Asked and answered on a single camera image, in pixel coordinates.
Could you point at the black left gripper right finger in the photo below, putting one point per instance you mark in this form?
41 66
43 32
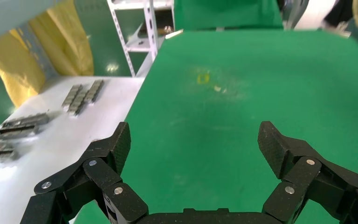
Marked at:
301 171

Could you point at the yellow plastic bag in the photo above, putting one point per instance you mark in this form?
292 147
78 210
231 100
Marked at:
15 71

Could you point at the white perforated metal rack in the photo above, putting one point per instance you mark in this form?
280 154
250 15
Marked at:
151 28

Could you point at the green table cloth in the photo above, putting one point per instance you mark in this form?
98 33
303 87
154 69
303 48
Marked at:
228 123

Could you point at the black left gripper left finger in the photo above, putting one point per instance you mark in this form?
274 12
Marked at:
101 173

